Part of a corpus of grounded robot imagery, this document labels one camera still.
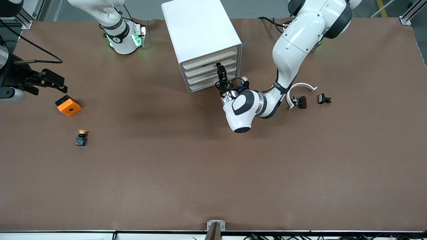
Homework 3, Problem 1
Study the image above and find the black arm base cable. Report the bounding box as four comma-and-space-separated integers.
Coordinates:
258, 16, 291, 34

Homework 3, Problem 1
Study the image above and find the aluminium frame profile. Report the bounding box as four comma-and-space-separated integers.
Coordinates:
10, 0, 45, 30
400, 0, 427, 26

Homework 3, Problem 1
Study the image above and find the white curved plastic bracket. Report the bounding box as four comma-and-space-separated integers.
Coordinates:
286, 83, 318, 110

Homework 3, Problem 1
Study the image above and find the black cable bundle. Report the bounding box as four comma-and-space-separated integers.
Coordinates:
244, 233, 427, 240

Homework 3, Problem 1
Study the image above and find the yellow push button switch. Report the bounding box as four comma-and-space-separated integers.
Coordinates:
75, 130, 88, 147

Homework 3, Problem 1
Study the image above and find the brown table cover mat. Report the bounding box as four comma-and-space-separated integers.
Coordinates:
0, 17, 427, 232

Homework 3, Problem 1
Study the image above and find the grey table edge bracket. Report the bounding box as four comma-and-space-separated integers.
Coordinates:
206, 220, 226, 240

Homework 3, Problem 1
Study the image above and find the orange box with hole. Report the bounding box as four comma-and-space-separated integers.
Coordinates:
55, 95, 82, 117

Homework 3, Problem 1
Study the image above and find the white table edge rail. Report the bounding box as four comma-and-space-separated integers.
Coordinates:
0, 230, 427, 240

